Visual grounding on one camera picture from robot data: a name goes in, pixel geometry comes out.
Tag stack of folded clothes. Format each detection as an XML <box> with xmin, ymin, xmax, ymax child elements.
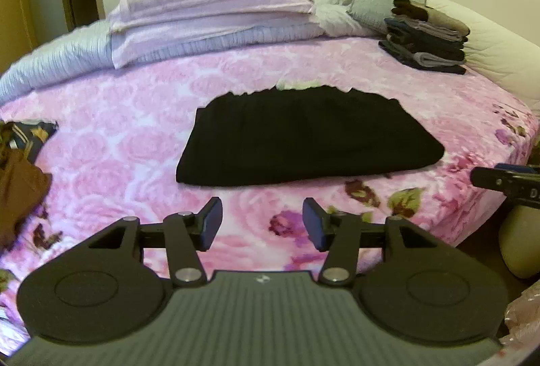
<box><xmin>378</xmin><ymin>0</ymin><xmax>470</xmax><ymax>75</ymax></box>

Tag brown garment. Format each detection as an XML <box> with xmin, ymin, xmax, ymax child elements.
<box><xmin>1</xmin><ymin>121</ymin><xmax>52</xmax><ymax>250</ymax></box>

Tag pink floral bed blanket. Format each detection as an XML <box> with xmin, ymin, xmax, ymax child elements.
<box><xmin>0</xmin><ymin>33</ymin><xmax>539</xmax><ymax>354</ymax></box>

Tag wooden door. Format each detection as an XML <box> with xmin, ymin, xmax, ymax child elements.
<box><xmin>0</xmin><ymin>0</ymin><xmax>36</xmax><ymax>73</ymax></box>

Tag pink folded quilt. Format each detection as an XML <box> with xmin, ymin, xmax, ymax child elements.
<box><xmin>107</xmin><ymin>0</ymin><xmax>316</xmax><ymax>68</ymax></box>

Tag black sweater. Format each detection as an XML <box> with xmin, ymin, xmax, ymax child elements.
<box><xmin>176</xmin><ymin>85</ymin><xmax>445</xmax><ymax>188</ymax></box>

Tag lavender folded quilt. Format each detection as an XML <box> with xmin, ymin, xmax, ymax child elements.
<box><xmin>1</xmin><ymin>0</ymin><xmax>376</xmax><ymax>104</ymax></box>

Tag navy patterned garment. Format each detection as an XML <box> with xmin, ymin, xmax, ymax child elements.
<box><xmin>1</xmin><ymin>119</ymin><xmax>59</xmax><ymax>164</ymax></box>

